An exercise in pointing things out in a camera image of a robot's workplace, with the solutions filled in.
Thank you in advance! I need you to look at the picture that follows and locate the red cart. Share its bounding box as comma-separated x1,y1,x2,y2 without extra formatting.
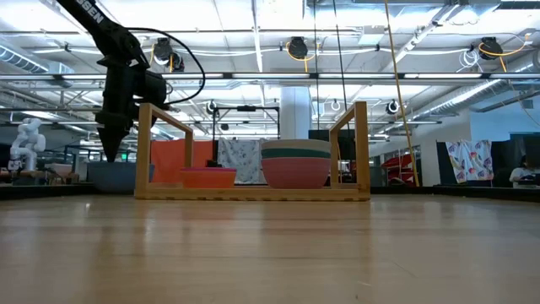
381,154,413,170

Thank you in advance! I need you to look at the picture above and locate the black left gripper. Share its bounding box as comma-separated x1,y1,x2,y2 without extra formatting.
94,57,149,164

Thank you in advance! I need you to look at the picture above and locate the grey patterned cloth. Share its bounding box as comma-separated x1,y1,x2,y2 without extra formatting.
217,138,269,185

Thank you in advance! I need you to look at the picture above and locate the colourful floral cloth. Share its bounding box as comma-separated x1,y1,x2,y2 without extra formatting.
445,138,494,183

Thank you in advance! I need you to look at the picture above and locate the wooden slatted shelf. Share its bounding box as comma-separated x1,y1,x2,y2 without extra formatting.
134,100,371,202

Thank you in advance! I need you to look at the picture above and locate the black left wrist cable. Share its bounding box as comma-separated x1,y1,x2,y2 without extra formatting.
126,27,207,106

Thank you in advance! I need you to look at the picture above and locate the black camera stand frame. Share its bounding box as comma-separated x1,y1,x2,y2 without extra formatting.
210,104,282,168

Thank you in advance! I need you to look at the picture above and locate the black square panel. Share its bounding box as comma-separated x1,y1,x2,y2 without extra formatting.
307,128,358,161

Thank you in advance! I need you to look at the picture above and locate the blue bowl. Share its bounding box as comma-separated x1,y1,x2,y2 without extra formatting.
87,161,155,194

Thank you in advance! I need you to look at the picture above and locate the black ceiling cable reel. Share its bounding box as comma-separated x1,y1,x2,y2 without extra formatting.
478,36,504,60
286,35,311,60
152,36,186,73

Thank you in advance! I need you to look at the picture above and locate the white column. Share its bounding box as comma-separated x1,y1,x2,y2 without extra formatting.
280,86,313,141

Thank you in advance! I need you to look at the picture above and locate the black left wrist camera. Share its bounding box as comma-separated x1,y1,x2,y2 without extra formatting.
143,70,170,111

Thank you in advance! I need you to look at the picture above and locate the teal bowl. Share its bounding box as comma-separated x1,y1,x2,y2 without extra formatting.
261,148,332,160

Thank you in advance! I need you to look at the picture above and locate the pink bowl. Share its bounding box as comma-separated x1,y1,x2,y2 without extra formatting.
261,157,332,190

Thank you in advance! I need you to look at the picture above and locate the white bowl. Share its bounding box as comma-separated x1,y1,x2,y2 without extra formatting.
260,138,332,151

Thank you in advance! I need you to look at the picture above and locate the white robot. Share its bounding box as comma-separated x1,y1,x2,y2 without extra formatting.
8,117,46,172

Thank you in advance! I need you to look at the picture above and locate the orange cloth panel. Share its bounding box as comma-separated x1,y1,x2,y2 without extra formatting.
150,139,216,183

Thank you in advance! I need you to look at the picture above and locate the person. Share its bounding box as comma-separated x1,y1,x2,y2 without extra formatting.
509,154,540,189

